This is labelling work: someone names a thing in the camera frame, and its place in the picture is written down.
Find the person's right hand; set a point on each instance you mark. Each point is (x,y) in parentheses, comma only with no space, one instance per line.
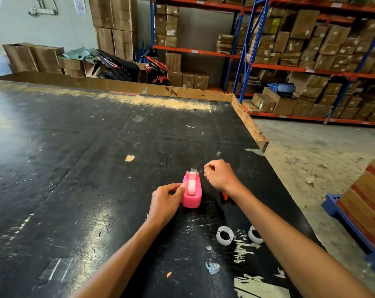
(221,178)

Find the person's left hand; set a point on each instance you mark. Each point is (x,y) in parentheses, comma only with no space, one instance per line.
(162,204)

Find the person's left thumb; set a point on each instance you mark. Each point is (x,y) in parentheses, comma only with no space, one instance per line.
(179,189)

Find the person's right thumb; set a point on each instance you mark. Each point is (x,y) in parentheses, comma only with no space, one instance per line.
(208,176)

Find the pink tape dispenser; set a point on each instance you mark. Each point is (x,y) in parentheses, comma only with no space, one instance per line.
(192,201)

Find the person's left forearm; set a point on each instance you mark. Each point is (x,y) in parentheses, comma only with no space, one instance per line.
(122,263)

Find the person's right forearm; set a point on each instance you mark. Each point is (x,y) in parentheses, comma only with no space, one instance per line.
(296,254)

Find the clear tape roll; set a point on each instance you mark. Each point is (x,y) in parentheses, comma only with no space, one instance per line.
(191,186)

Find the small orange object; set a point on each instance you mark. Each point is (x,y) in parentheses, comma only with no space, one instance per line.
(225,197)

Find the white empty tape core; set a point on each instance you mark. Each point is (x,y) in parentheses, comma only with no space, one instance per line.
(220,240)
(252,238)

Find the cardboard table edge strip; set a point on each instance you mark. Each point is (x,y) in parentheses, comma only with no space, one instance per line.
(206,93)

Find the small brown cardboard box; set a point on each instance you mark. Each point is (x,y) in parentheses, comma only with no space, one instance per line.
(175,79)
(188,81)
(201,82)

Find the upright brown cardboard box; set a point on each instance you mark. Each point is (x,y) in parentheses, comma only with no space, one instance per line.
(173,62)

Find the narrow blue orange shelf rack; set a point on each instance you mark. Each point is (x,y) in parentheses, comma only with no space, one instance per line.
(190,51)

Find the bundle of folded cardboard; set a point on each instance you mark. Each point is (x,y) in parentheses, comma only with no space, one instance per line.
(225,44)

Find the wide blue orange shelf rack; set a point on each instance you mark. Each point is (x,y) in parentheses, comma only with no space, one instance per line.
(299,70)

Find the blue plastic pallet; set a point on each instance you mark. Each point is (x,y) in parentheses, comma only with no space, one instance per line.
(345,220)

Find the stack of small labelled boxes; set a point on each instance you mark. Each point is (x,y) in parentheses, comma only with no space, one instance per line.
(166,26)

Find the red-taped cardboard box stack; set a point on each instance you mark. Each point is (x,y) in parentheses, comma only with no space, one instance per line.
(367,201)

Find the low brown cardboard box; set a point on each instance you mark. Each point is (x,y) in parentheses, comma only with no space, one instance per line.
(71,66)

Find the green crumpled sheet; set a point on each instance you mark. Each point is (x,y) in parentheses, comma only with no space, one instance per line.
(77,53)

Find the pile of brown shelf boxes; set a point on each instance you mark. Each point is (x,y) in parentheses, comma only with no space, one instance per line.
(327,49)

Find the stack of tall cardboard cartons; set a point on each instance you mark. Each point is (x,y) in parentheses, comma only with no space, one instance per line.
(113,24)

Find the open brown cardboard box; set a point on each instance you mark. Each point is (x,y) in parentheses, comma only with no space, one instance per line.
(48,60)
(20,57)

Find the white paper notice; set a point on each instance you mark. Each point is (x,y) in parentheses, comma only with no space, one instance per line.
(80,5)

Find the wall pipe fixture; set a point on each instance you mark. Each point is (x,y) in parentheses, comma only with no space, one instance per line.
(41,10)

